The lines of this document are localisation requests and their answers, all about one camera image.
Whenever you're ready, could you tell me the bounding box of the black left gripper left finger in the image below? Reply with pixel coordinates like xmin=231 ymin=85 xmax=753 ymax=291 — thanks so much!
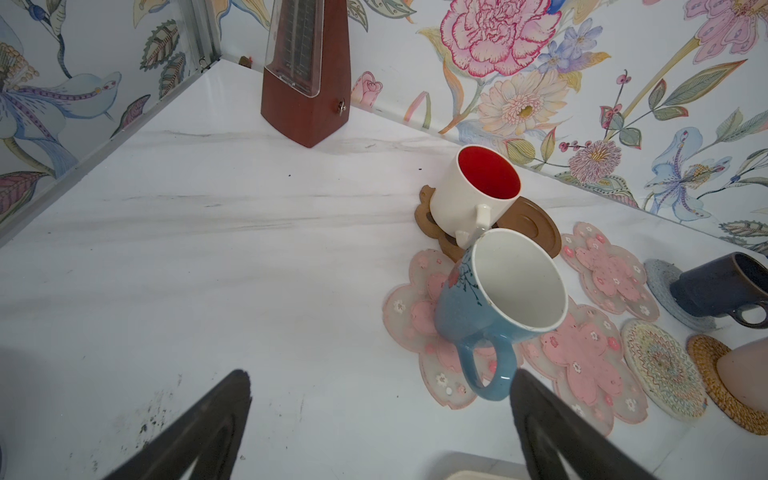
xmin=107 ymin=369 xmax=252 ymax=479

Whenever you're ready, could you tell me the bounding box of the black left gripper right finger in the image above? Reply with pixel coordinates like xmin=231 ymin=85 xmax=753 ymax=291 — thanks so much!
xmin=509 ymin=370 xmax=654 ymax=480

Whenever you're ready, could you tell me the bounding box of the pink flower coaster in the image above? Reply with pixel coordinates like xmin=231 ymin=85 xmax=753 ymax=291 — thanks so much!
xmin=519 ymin=301 xmax=648 ymax=436
xmin=383 ymin=249 xmax=477 ymax=410
xmin=560 ymin=222 xmax=660 ymax=322

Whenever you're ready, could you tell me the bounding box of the white embroidered round coaster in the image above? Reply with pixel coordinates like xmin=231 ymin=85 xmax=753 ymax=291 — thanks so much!
xmin=621 ymin=319 xmax=708 ymax=422

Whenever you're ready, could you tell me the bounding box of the white mug blue handle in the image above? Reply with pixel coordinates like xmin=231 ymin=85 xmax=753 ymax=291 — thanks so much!
xmin=434 ymin=228 xmax=569 ymax=401

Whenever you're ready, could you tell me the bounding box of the woven rattan round coaster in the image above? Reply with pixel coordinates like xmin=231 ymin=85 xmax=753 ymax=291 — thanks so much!
xmin=686 ymin=334 xmax=767 ymax=436

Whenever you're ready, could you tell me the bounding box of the grey blue round coaster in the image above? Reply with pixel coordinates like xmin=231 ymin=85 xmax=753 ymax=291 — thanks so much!
xmin=644 ymin=259 xmax=717 ymax=333

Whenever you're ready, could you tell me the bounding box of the cream mug pink handle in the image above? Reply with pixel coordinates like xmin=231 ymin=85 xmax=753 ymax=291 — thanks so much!
xmin=716 ymin=338 xmax=768 ymax=413

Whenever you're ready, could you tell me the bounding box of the brown round wooden coaster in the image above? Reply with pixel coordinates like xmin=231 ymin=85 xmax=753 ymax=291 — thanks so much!
xmin=494 ymin=196 xmax=562 ymax=258

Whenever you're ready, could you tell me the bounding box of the small dark navy mug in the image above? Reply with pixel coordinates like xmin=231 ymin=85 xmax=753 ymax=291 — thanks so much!
xmin=670 ymin=252 xmax=767 ymax=329

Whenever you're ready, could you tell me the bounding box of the brown paw shaped coaster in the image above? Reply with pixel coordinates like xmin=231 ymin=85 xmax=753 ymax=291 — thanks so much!
xmin=414 ymin=185 xmax=465 ymax=262

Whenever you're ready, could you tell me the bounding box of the red interior white mug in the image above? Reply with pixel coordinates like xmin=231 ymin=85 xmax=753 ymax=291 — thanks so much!
xmin=430 ymin=145 xmax=522 ymax=249

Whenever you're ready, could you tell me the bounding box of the beige serving tray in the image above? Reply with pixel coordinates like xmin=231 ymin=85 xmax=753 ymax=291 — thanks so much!
xmin=425 ymin=451 xmax=530 ymax=479

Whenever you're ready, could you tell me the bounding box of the brown wooden metronome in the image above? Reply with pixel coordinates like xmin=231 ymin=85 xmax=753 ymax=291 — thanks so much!
xmin=261 ymin=0 xmax=352 ymax=148

